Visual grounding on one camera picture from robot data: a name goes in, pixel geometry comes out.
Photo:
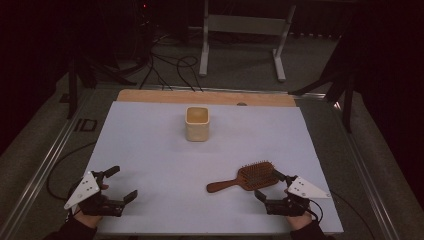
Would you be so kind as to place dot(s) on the brown wooden hairbrush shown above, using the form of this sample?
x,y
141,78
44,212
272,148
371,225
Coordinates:
x,y
256,176

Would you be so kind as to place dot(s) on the metal floor rail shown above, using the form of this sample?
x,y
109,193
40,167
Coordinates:
x,y
40,173
370,180

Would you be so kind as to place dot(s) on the beige square cup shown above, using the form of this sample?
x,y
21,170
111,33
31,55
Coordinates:
x,y
197,131

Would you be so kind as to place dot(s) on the person's left hand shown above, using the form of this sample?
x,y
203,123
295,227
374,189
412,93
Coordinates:
x,y
88,220

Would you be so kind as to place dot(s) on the person's right hand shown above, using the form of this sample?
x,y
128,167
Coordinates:
x,y
299,222

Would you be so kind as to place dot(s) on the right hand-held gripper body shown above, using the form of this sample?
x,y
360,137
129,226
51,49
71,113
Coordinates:
x,y
305,190

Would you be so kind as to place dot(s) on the white metal stand frame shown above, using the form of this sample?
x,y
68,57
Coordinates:
x,y
245,25

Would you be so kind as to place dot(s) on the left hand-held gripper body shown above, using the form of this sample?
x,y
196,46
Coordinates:
x,y
83,190

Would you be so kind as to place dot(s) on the black metal stand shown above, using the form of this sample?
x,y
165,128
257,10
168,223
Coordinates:
x,y
72,90
347,106

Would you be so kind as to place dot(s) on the white table mat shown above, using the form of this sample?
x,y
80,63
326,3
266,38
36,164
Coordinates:
x,y
160,166

